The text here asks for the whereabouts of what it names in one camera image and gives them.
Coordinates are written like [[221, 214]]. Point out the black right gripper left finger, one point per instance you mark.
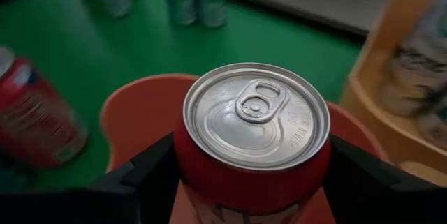
[[153, 175]]

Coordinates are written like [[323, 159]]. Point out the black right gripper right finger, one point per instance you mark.
[[363, 192]]

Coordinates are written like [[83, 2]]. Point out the orange plastic bin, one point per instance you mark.
[[139, 112]]

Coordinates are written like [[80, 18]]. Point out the yellow plastic bin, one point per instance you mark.
[[370, 88]]

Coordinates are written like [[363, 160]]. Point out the red Fanta soda can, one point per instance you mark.
[[35, 112], [251, 119]]

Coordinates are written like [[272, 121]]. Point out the white Celsius can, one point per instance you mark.
[[412, 84]]

